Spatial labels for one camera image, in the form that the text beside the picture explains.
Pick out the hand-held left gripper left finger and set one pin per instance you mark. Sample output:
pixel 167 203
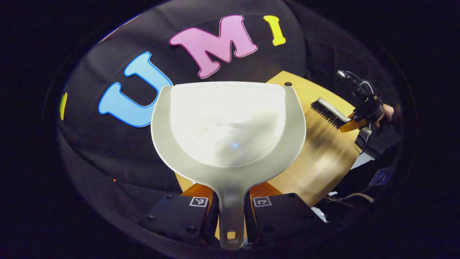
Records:
pixel 172 217

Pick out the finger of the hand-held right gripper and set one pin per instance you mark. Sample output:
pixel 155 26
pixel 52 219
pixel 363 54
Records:
pixel 354 126
pixel 351 116

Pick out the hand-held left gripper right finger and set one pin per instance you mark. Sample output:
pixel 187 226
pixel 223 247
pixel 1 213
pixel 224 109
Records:
pixel 284 216

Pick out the small grey broom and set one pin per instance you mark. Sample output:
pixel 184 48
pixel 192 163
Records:
pixel 329 111

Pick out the grey dustpan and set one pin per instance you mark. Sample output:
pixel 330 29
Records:
pixel 230 122

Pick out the blue box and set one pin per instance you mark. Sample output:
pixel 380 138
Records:
pixel 382 177

